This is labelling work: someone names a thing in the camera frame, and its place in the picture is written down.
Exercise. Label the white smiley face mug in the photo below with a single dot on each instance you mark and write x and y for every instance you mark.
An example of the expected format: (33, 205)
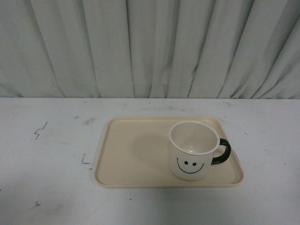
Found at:
(193, 148)

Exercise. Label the beige rectangular plastic tray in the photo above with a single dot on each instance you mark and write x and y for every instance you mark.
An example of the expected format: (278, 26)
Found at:
(134, 155)

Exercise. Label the grey pleated curtain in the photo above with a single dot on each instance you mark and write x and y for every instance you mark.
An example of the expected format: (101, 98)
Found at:
(150, 48)

